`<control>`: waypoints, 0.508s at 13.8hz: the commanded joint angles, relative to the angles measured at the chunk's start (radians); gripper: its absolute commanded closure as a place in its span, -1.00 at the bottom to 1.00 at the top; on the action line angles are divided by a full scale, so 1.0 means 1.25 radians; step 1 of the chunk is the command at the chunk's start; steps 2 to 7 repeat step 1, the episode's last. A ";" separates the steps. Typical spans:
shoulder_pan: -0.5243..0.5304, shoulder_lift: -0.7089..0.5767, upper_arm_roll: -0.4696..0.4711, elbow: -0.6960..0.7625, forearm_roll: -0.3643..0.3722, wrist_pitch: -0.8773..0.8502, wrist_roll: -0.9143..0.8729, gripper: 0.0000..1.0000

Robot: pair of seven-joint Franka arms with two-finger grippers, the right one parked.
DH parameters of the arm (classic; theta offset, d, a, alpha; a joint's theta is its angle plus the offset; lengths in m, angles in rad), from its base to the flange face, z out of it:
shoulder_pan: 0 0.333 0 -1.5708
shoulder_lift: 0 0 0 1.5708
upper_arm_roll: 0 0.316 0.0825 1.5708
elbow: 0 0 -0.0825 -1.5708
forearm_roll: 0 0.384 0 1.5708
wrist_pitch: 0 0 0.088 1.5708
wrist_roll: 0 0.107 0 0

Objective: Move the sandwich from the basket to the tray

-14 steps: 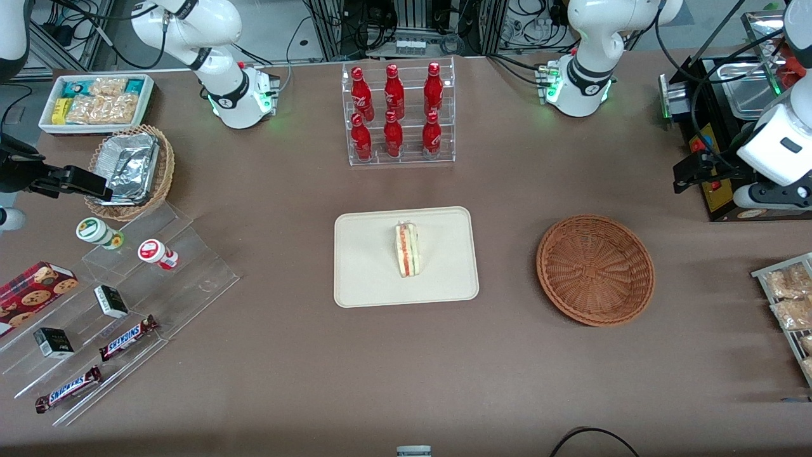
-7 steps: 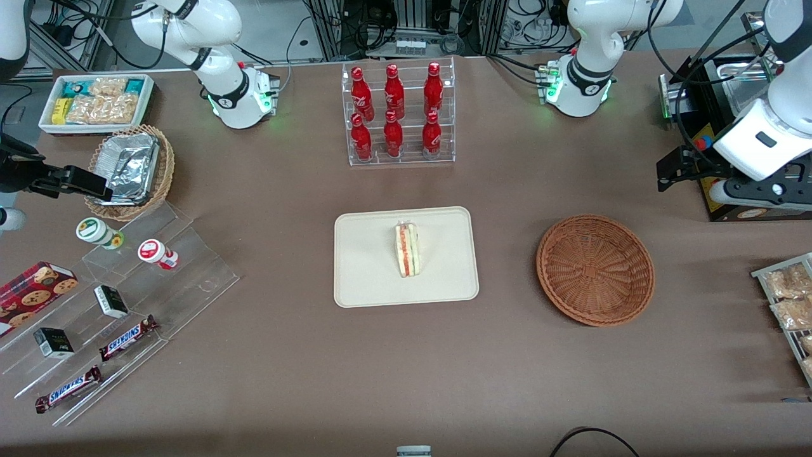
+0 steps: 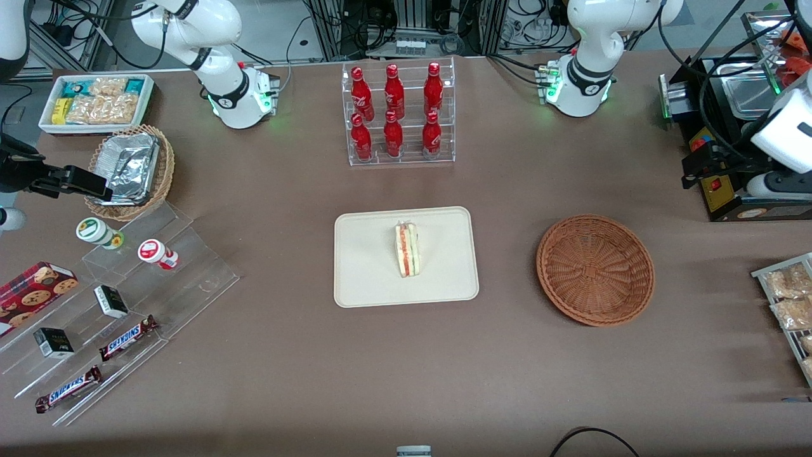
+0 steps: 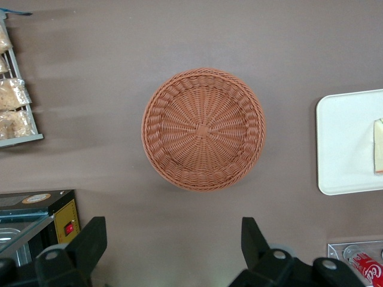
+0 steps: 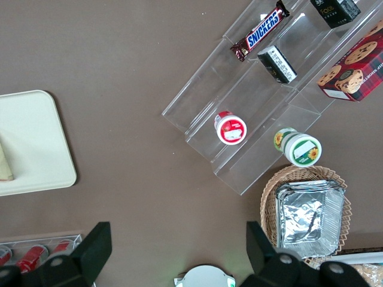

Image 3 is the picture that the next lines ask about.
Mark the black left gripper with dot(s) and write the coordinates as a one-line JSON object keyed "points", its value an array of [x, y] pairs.
{"points": [[738, 163]]}

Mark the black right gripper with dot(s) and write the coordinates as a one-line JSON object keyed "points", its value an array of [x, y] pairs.
{"points": [[18, 170]]}

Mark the triangle sandwich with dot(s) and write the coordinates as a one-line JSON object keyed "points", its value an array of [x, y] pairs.
{"points": [[408, 251]]}

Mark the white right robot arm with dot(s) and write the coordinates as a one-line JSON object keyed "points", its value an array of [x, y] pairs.
{"points": [[238, 95]]}

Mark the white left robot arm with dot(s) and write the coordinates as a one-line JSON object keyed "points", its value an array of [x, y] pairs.
{"points": [[591, 38]]}

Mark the aluminium foil tray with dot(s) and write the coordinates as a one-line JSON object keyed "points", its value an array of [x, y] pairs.
{"points": [[130, 168]]}

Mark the light wicker basket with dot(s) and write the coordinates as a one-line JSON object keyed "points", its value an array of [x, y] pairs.
{"points": [[163, 178]]}

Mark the white rectangular snack tray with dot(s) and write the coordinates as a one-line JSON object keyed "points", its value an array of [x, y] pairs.
{"points": [[147, 101]]}

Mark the round brown wicker basket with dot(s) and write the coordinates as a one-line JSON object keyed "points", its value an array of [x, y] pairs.
{"points": [[595, 270]]}

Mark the steel food tray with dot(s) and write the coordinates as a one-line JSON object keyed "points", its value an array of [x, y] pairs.
{"points": [[761, 32]]}

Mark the beige plastic serving tray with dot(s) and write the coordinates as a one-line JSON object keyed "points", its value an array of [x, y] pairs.
{"points": [[361, 266]]}

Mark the black countertop cooking appliance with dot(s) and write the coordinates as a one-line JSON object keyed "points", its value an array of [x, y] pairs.
{"points": [[723, 200]]}

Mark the green lid yogurt cup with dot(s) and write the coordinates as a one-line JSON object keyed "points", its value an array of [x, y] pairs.
{"points": [[95, 231]]}

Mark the yellow snack packet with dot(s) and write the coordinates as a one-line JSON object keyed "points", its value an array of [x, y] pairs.
{"points": [[60, 111]]}

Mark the clear bag of crackers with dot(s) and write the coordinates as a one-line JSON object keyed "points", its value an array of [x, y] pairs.
{"points": [[104, 109], [108, 86]]}

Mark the teal snack packet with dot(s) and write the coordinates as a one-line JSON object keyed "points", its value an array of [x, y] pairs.
{"points": [[77, 88], [136, 86]]}

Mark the red lid yogurt cup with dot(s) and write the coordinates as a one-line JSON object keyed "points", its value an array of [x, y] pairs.
{"points": [[153, 251]]}

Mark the red cookie box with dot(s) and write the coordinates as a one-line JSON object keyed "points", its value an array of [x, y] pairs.
{"points": [[32, 295]]}

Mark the small black box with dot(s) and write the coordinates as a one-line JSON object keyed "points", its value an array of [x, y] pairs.
{"points": [[111, 301], [54, 343]]}

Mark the clear bag of pastry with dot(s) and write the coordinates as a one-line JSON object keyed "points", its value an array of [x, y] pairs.
{"points": [[808, 367], [807, 344], [793, 314], [786, 282]]}

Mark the clear acrylic stepped shelf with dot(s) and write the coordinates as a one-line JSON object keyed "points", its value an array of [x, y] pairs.
{"points": [[190, 279]]}

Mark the snickers chocolate bar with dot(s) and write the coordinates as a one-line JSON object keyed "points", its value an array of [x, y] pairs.
{"points": [[127, 338], [68, 389]]}

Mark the red cola bottle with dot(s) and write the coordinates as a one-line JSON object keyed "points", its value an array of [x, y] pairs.
{"points": [[361, 95], [431, 136], [394, 92], [393, 138], [433, 89], [361, 139]]}

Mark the clear acrylic bottle rack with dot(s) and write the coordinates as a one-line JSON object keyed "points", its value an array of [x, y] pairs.
{"points": [[409, 158]]}

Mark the white power strip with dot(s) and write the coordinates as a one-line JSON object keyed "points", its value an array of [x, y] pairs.
{"points": [[409, 46]]}

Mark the small grey device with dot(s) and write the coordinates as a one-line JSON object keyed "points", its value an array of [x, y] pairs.
{"points": [[413, 451]]}

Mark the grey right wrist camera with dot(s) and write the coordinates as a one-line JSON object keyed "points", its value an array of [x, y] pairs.
{"points": [[11, 219]]}

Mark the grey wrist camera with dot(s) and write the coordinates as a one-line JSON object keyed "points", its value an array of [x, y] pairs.
{"points": [[767, 185], [11, 219]]}

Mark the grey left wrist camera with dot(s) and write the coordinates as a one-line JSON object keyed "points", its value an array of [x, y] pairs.
{"points": [[767, 185]]}

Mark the aluminium frame rack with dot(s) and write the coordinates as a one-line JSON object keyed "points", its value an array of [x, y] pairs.
{"points": [[406, 19]]}

